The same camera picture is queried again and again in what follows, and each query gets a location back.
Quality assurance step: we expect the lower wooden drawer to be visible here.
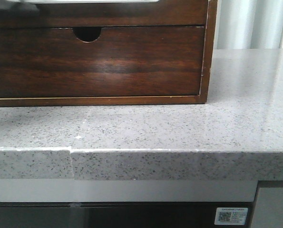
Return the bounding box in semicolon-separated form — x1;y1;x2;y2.
0;26;205;98

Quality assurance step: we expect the grey cabinet door panel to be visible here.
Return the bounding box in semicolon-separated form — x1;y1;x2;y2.
251;181;283;228

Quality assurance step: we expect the dark wooden drawer cabinet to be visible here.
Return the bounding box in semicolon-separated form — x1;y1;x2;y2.
0;0;217;107

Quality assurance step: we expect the dark glass appliance door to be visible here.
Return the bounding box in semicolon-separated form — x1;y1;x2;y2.
0;202;253;228

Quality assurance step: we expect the white QR code sticker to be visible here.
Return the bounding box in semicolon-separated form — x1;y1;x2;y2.
214;208;248;226

